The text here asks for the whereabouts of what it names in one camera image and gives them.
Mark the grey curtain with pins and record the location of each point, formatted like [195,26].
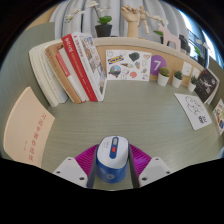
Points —
[80,20]

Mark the brown book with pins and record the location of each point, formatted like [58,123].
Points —
[60,71]

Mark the cartoon sticker sheet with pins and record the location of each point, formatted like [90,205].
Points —
[128,65]

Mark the white orchid plant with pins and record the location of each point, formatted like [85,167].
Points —
[158,32]

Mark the white wall socket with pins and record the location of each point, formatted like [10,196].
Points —
[187,68]
[196,73]

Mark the thick white book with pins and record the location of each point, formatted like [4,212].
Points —
[43,73]

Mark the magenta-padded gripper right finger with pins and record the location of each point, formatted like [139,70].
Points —
[155,170]

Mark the white mouse pad with drawing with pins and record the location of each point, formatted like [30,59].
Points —
[194,111]

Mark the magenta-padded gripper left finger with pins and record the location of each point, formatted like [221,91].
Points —
[70,170]

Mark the pink wooden horse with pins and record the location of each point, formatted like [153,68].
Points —
[170,37]

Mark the window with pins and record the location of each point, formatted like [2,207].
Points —
[196,30]

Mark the wooden desk shelf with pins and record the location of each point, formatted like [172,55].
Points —
[133,42]

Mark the wooden mannequin figure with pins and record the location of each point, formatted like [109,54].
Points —
[144,18]

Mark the green desk partition panel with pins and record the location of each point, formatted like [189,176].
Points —
[216,70]
[15,63]

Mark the thin white and red book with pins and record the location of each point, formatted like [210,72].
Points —
[71,78]

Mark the colourful food sticker sheet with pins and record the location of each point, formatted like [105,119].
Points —
[220,116]

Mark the blue and white computer mouse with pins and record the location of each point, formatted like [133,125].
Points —
[111,163]

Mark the beige booklet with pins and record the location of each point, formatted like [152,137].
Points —
[28,128]

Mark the purple round sticker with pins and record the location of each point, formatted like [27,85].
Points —
[157,64]

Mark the black-cover book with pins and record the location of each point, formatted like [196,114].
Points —
[205,85]

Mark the wooden hand model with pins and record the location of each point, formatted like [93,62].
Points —
[131,20]

